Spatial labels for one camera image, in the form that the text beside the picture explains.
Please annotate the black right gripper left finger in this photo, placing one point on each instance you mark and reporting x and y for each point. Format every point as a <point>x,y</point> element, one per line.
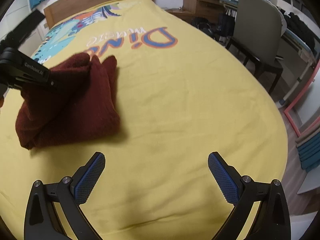
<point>41,218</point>

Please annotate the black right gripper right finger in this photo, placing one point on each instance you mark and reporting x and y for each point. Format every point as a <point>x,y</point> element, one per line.
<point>272,219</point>

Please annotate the dark red knit sweater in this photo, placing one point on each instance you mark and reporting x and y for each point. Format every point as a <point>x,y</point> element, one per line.
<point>80,105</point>

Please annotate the left hand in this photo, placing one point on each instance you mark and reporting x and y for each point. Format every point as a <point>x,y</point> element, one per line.
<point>1,98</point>

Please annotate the white wardrobe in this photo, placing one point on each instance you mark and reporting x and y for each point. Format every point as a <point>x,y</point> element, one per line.
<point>19,28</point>

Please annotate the stack of teal folded towels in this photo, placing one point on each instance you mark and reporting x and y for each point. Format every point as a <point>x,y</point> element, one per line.
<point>308,152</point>

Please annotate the yellow dino print bedspread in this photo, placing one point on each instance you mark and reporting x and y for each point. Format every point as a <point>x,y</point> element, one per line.
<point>180,96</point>

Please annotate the wooden desk cabinet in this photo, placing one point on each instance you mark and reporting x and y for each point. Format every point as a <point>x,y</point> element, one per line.
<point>208,9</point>

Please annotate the grey green chair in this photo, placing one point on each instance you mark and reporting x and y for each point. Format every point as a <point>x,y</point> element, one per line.
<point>257,35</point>

